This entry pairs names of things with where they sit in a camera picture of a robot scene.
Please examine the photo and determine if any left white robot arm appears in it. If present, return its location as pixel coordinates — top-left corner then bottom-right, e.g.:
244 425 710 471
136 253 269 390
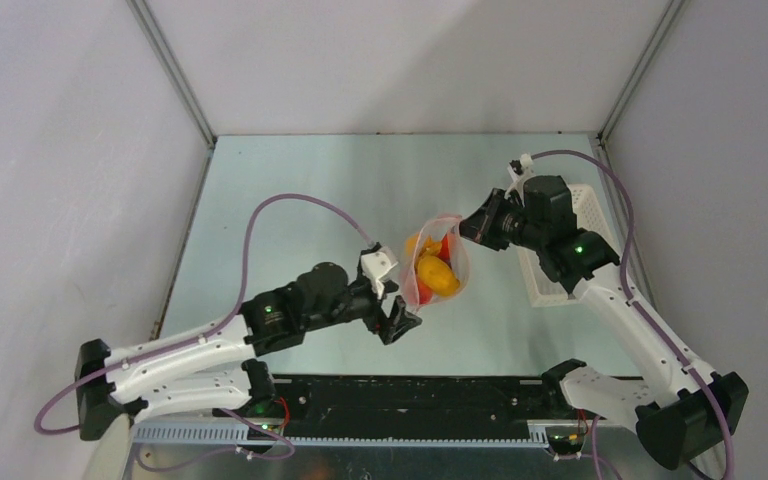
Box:
76 263 422 441

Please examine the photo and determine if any orange fried snack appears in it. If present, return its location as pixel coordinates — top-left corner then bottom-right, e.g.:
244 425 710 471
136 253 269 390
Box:
404 232 443 261

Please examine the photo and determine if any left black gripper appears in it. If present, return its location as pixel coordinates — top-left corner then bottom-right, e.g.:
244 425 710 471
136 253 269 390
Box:
304 273 421 343

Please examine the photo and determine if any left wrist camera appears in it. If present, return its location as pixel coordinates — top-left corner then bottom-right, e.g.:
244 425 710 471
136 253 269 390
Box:
359 243 399 300

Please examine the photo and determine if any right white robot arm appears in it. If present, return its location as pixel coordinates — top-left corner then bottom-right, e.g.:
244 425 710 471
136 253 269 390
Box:
459 176 749 470

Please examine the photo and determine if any pink peach top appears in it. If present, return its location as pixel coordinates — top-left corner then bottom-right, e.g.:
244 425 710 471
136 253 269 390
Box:
416 279 435 306

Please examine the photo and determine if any clear zip top bag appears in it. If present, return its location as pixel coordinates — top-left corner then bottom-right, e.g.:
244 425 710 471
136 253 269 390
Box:
399 214 471 313

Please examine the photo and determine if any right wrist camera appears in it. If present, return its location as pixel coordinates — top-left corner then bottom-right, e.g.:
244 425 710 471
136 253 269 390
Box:
505 153 535 199

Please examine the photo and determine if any red chili pepper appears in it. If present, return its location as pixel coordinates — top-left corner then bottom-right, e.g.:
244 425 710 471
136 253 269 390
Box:
437 232 452 264

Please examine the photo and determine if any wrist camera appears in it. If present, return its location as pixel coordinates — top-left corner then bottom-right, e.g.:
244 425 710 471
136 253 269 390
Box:
505 153 535 199
359 243 399 300

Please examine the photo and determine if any yellow mango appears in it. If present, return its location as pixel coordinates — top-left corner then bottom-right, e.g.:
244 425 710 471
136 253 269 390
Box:
416 256 461 297

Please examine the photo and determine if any purple cable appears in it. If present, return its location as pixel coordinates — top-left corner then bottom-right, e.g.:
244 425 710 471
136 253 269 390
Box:
529 149 736 480
33 193 379 473

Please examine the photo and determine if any white plastic basket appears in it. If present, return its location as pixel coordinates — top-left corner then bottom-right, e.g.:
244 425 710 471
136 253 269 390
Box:
516 184 620 308

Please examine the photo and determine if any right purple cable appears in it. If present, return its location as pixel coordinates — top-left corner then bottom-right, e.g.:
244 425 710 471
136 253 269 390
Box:
529 149 736 480

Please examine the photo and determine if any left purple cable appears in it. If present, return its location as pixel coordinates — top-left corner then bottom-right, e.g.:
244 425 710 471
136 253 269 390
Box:
33 193 379 473

